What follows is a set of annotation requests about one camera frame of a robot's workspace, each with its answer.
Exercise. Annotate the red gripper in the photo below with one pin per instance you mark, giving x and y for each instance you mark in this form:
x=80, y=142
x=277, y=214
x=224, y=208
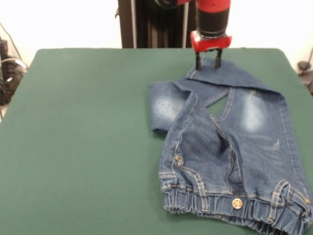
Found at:
x=210, y=45

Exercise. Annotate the blue denim jeans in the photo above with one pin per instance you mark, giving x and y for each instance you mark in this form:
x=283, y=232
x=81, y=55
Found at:
x=244, y=151

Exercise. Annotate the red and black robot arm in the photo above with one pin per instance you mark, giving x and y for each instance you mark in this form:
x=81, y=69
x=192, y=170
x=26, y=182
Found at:
x=212, y=17

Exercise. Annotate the dark green table cloth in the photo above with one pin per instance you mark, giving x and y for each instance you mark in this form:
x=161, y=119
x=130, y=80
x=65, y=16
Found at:
x=61, y=147

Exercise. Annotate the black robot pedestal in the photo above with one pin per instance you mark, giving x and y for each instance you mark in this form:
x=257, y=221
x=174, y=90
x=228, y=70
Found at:
x=159, y=29

